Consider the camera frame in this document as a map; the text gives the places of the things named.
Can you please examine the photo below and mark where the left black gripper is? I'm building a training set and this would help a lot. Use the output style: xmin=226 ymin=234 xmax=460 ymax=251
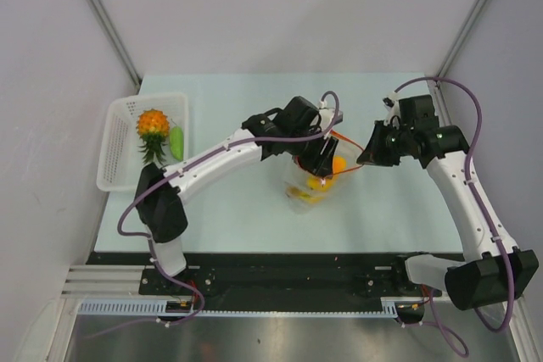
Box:
xmin=284 ymin=125 xmax=337 ymax=179

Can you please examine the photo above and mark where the orange fake mango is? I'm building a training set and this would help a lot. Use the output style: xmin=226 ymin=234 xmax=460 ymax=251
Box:
xmin=333 ymin=156 xmax=347 ymax=175

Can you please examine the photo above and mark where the clear zip top bag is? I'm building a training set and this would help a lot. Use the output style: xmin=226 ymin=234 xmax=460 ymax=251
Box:
xmin=283 ymin=126 xmax=366 ymax=214

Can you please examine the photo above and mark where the green fake pepper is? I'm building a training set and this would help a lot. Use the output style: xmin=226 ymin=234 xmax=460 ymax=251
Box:
xmin=169 ymin=121 xmax=184 ymax=161

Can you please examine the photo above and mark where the orange fake pineapple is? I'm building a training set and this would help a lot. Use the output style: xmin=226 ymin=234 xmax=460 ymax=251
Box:
xmin=137 ymin=109 xmax=170 ymax=164

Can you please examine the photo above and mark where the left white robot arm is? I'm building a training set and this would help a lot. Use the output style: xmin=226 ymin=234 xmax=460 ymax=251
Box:
xmin=135 ymin=96 xmax=343 ymax=294

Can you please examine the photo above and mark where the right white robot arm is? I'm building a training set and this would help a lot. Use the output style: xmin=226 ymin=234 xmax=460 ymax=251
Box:
xmin=357 ymin=95 xmax=539 ymax=310

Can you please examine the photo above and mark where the yellow fake banana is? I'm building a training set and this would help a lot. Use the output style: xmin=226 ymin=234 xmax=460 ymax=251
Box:
xmin=286 ymin=178 xmax=337 ymax=204

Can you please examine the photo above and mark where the white plastic basket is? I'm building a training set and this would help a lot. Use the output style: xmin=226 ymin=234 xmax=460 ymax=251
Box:
xmin=96 ymin=92 xmax=189 ymax=192

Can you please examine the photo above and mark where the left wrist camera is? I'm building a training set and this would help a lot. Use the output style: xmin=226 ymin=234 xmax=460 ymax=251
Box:
xmin=315 ymin=100 xmax=344 ymax=133

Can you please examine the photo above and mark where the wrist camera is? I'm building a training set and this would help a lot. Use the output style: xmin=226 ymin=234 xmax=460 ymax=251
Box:
xmin=315 ymin=100 xmax=344 ymax=133
xmin=383 ymin=94 xmax=439 ymax=130

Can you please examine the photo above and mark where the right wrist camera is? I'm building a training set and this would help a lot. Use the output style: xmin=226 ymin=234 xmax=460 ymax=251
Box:
xmin=383 ymin=94 xmax=439 ymax=130

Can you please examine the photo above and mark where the right aluminium frame post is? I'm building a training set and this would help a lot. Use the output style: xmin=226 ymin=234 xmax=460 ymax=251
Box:
xmin=433 ymin=0 xmax=514 ymax=83

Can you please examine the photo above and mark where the aluminium frame post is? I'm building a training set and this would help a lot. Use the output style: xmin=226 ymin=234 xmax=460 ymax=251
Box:
xmin=86 ymin=0 xmax=143 ymax=90
xmin=433 ymin=0 xmax=514 ymax=83

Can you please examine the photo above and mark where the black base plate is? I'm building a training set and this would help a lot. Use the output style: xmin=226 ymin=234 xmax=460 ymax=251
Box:
xmin=87 ymin=252 xmax=429 ymax=313

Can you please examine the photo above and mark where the white slotted cable duct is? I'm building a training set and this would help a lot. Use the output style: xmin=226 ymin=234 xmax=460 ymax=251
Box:
xmin=78 ymin=297 xmax=402 ymax=319

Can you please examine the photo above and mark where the left aluminium frame post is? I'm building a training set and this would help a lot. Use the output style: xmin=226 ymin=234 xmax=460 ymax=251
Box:
xmin=86 ymin=0 xmax=143 ymax=90

